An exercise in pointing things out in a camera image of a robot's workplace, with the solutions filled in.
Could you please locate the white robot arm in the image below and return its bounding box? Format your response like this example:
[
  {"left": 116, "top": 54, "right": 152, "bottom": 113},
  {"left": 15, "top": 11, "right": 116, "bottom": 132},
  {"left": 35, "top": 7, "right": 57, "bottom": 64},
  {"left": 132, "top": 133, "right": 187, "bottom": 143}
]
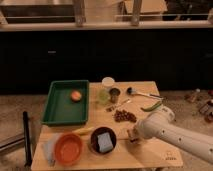
[{"left": 133, "top": 106, "right": 213, "bottom": 164}]

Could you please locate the green plastic tray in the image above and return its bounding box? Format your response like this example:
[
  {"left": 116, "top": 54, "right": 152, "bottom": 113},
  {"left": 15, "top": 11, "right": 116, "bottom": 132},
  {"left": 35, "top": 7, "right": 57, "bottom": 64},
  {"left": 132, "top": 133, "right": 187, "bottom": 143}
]
[{"left": 42, "top": 80, "right": 89, "bottom": 126}]

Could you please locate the bunch of dark grapes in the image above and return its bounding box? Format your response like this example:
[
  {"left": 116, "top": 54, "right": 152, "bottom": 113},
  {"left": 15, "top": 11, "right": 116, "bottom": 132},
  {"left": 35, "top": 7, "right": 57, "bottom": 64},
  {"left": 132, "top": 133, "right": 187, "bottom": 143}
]
[{"left": 114, "top": 110, "right": 137, "bottom": 123}]

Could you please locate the blue grey sponge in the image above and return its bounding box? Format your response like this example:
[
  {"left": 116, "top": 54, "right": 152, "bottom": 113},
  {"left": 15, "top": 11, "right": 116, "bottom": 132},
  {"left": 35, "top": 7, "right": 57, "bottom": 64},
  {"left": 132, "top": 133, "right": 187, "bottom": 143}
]
[{"left": 98, "top": 132, "right": 113, "bottom": 153}]

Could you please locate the green chili pepper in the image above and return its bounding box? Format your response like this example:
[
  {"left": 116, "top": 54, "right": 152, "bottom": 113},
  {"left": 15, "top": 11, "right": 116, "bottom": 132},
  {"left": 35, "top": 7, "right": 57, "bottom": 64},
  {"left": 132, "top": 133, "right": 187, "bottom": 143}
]
[{"left": 140, "top": 101, "right": 162, "bottom": 112}]

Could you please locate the wooden folding table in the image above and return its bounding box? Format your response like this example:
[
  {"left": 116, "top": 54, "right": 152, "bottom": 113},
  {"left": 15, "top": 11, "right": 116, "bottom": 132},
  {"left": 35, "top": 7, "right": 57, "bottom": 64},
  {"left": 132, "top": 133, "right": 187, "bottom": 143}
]
[{"left": 31, "top": 83, "right": 183, "bottom": 171}]

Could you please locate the small metal spoon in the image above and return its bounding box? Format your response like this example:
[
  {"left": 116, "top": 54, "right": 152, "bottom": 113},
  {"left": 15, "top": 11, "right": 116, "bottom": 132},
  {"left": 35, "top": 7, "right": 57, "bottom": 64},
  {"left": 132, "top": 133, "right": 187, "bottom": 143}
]
[{"left": 106, "top": 99, "right": 131, "bottom": 112}]

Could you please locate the black bowl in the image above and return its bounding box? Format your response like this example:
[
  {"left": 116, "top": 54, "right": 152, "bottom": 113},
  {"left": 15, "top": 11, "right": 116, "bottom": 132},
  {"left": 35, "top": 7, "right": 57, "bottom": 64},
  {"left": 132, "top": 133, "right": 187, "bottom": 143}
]
[{"left": 90, "top": 127, "right": 117, "bottom": 155}]

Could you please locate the black head brush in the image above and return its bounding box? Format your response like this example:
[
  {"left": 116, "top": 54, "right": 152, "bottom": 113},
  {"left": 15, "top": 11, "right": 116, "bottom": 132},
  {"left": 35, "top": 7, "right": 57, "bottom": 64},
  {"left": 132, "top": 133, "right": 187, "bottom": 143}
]
[{"left": 126, "top": 87, "right": 163, "bottom": 100}]

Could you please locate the small metal cup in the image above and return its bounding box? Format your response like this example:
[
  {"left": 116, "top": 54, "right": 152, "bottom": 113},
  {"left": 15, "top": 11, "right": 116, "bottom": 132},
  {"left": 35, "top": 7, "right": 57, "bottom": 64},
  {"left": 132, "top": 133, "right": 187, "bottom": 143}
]
[{"left": 109, "top": 88, "right": 120, "bottom": 103}]

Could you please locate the yellow banana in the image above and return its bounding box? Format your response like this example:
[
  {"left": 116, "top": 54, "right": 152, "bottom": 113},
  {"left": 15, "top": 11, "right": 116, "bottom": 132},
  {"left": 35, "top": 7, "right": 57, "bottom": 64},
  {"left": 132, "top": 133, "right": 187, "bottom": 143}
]
[{"left": 73, "top": 127, "right": 95, "bottom": 135}]

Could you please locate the green translucent cup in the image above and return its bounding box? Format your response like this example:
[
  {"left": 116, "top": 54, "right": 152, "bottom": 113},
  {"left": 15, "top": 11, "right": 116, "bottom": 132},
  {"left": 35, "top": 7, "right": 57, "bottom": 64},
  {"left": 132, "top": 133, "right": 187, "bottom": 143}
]
[{"left": 97, "top": 89, "right": 110, "bottom": 105}]

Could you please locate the orange plastic bowl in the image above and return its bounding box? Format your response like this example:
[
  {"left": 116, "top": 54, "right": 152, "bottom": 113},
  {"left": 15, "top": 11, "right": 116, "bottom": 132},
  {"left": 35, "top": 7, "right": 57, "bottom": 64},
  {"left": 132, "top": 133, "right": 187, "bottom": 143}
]
[{"left": 53, "top": 133, "right": 83, "bottom": 166}]

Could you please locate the orange peach fruit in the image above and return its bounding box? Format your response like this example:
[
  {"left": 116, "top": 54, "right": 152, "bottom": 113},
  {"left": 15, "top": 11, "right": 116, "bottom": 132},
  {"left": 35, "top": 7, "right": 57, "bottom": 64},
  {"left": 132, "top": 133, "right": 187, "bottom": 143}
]
[{"left": 70, "top": 90, "right": 82, "bottom": 102}]

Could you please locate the black pole stand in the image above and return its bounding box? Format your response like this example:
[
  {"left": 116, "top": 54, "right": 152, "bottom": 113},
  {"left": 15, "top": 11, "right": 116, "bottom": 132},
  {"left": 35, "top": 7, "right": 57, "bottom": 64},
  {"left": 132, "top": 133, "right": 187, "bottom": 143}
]
[{"left": 23, "top": 111, "right": 32, "bottom": 167}]

